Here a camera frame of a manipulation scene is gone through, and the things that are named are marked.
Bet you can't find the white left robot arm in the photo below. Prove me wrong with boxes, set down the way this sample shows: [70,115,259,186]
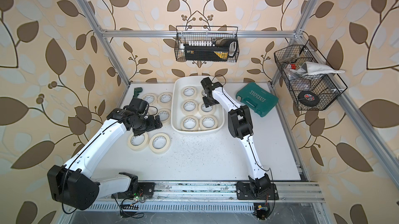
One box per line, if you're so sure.
[47,109,163,210]

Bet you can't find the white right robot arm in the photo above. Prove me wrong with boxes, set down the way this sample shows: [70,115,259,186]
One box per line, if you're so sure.
[202,82,271,198]

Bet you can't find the white plastic storage box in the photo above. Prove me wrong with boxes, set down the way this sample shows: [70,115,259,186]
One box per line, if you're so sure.
[171,76,225,135]

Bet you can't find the black yellow box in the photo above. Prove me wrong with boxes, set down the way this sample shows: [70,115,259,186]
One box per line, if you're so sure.
[184,46,229,62]

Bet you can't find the green pipe wrench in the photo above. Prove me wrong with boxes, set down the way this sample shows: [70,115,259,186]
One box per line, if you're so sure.
[133,87,143,98]

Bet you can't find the green tool case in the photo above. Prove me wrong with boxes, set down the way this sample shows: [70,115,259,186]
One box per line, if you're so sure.
[236,82,278,117]

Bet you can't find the black round disc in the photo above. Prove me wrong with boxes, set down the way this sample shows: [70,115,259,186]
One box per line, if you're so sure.
[298,91,320,107]

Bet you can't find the grey cloth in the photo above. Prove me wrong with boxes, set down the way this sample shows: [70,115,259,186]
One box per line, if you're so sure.
[295,61,345,76]

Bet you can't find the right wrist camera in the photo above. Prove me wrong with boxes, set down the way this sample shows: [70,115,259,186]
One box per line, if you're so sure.
[201,77,221,94]

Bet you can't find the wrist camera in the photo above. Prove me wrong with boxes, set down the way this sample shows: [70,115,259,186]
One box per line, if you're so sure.
[124,98,149,115]
[201,77,221,94]

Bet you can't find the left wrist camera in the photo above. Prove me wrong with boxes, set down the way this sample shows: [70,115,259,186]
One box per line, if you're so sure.
[124,98,149,115]

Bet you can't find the black wire basket rear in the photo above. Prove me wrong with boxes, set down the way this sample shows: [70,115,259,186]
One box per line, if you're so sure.
[174,25,240,62]

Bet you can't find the black wire basket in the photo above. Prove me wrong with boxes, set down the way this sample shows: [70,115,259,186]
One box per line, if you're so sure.
[274,40,348,111]
[174,25,240,62]

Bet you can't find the black wire basket right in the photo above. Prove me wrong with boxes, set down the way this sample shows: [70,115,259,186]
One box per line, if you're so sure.
[274,40,348,111]

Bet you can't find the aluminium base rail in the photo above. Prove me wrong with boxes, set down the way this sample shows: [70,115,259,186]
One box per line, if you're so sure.
[138,181,325,203]

